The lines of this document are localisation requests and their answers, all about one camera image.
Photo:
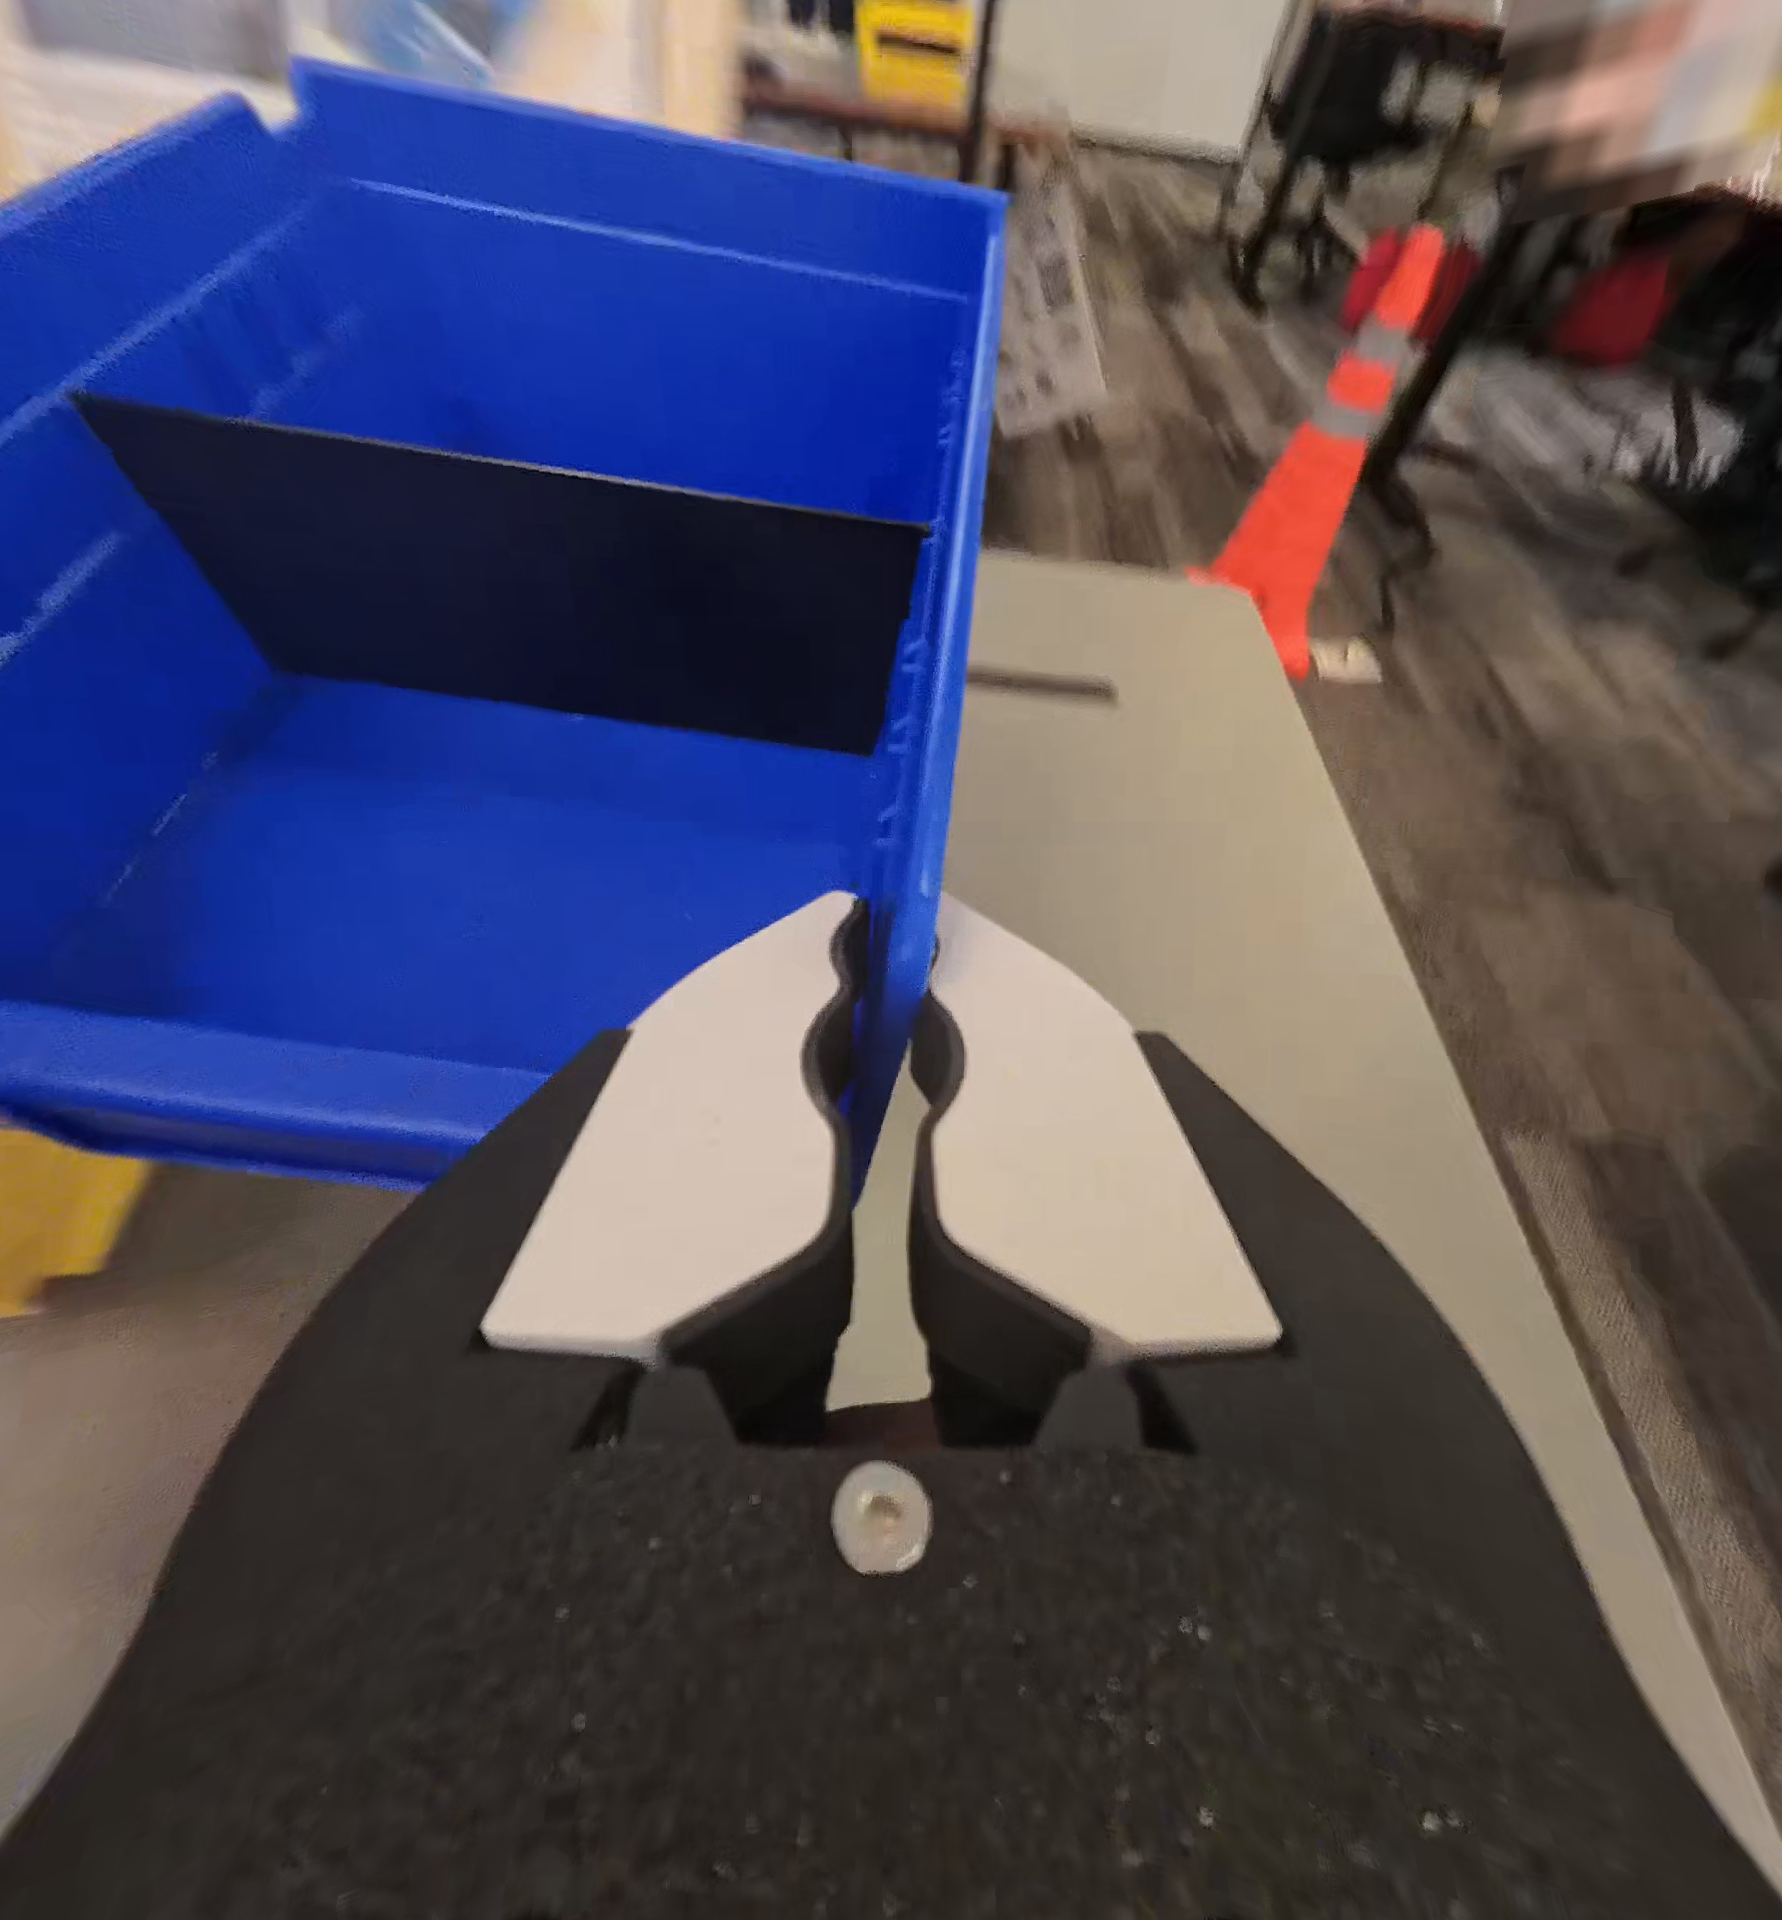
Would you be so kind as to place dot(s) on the black bin divider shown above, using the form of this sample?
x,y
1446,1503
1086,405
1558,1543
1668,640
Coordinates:
x,y
530,585

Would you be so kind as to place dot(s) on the orange traffic cone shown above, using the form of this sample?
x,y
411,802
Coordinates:
x,y
1311,481

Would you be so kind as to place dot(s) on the yellow plastic bin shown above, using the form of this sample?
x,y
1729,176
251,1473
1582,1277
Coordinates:
x,y
24,1217

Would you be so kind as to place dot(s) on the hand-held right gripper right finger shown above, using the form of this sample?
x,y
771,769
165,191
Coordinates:
x,y
1086,1186

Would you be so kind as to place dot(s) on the blue plastic bin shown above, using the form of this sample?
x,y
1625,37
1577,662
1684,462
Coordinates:
x,y
457,870

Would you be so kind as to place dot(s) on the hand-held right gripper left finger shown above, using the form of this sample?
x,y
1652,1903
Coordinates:
x,y
666,1186

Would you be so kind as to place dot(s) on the white printed floor sign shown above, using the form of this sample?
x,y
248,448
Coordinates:
x,y
1055,317

